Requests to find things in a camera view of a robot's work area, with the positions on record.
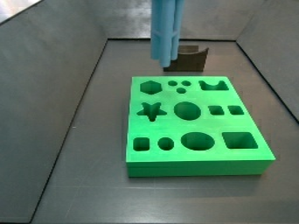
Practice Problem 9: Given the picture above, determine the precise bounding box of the blue three prong object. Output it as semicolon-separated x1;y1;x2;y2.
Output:
151;0;184;67

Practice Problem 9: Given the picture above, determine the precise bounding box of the black curved holder stand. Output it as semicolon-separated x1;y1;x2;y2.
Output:
163;45;210;72

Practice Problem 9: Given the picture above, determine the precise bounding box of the green shape sorting board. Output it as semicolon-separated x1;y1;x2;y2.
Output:
126;76;277;177

